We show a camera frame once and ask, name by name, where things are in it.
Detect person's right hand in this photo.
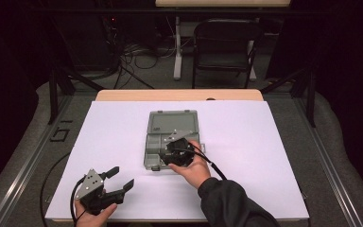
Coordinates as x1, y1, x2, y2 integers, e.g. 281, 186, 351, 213
168, 139, 213, 190

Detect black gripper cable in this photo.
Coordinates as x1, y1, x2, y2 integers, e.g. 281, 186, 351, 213
173, 142, 228, 182
69, 176, 88, 227

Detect grey transparent compartment box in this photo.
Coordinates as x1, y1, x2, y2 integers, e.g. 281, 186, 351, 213
143, 109, 206, 172

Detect black folding chair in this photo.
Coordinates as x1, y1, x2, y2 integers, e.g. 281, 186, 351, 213
191, 18, 265, 90

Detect aluminium floor rail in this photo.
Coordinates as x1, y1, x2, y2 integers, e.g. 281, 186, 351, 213
0, 94, 74, 227
295, 96, 363, 227

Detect thin black floor cable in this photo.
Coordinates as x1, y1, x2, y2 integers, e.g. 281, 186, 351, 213
39, 151, 72, 227

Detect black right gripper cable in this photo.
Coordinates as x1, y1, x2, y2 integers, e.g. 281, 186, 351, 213
173, 142, 228, 182

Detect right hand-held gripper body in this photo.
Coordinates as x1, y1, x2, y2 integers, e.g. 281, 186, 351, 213
159, 130, 197, 168

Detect black metal frame strut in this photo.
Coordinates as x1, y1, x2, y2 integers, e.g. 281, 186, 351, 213
259, 65, 317, 129
47, 67, 106, 126

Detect white table cover sheet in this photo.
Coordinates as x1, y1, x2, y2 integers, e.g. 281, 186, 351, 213
44, 100, 310, 221

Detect light wooden desk white legs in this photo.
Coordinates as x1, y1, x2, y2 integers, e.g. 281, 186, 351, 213
154, 0, 293, 81

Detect person's left hand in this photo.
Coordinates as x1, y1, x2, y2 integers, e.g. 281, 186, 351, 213
74, 198, 118, 227

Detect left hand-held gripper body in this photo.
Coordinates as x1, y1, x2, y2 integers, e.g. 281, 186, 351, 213
75, 168, 126, 216

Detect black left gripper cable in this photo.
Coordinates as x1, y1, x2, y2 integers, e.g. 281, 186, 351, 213
69, 176, 88, 227

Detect tangle of floor cables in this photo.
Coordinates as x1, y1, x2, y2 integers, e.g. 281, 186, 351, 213
114, 42, 178, 91

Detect black rectangular floor bracket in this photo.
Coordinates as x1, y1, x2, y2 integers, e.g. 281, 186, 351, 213
49, 127, 71, 143

